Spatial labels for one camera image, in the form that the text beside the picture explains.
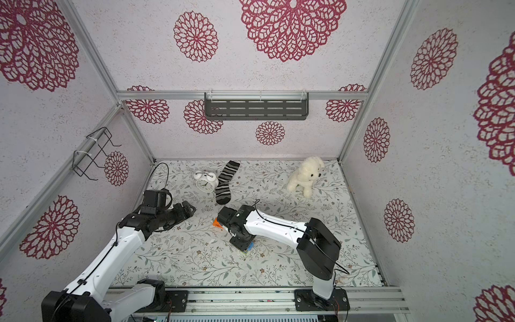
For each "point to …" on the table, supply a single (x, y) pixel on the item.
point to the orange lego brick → (216, 223)
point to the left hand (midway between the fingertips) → (189, 213)
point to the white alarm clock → (207, 182)
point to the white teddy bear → (309, 171)
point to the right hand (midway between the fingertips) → (242, 239)
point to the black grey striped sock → (223, 188)
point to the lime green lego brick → (244, 253)
